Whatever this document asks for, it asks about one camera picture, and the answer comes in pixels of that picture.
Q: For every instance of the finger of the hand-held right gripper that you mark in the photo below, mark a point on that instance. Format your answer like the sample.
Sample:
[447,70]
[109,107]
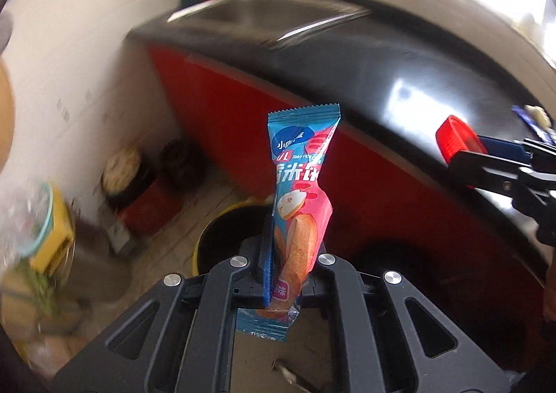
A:
[486,173]
[504,149]

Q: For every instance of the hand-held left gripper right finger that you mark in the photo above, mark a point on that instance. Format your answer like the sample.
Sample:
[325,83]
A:
[334,284]

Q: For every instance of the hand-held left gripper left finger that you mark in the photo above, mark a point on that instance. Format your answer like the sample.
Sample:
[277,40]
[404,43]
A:
[252,252]

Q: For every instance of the black bin with yellow rim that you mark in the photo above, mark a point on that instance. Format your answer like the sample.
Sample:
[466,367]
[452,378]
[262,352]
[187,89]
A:
[217,241]

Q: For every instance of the pink and blue snack packet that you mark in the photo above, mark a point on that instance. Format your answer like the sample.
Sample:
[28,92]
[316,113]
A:
[299,210]

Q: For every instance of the blue wrapper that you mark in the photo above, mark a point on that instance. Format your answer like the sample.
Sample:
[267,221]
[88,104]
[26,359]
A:
[523,117]

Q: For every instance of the white crumpled paper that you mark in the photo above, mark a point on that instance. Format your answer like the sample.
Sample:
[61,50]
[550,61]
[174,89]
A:
[537,114]

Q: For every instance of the metal tool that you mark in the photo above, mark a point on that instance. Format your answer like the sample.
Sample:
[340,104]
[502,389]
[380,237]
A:
[295,378]

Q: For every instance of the red carton box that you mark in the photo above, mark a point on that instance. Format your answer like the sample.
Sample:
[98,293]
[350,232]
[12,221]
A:
[150,210]

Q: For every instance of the dark brown jar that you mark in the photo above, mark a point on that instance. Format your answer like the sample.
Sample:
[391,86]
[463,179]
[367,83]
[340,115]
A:
[184,163]

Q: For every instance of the grey printed packet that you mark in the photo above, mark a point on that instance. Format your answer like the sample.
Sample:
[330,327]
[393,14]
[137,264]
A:
[114,230]

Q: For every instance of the red kitchen cabinet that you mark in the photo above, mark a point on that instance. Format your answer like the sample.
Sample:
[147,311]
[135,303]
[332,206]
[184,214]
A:
[217,106]

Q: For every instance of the black pot with patterned lid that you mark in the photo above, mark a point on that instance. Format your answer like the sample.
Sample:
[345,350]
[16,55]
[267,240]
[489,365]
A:
[124,171]

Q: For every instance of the grey metal pot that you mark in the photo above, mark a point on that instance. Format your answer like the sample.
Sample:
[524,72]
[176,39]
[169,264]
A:
[97,267]

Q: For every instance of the yellow box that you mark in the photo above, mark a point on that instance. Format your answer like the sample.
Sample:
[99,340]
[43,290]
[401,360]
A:
[54,236]

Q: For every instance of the green leafy vegetables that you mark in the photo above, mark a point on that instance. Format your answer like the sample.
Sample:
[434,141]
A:
[41,288]

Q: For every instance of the clear plastic bag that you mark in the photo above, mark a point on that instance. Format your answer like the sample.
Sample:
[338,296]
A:
[21,223]

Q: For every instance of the steel sink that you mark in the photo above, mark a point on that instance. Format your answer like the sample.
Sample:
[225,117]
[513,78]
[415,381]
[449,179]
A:
[260,15]

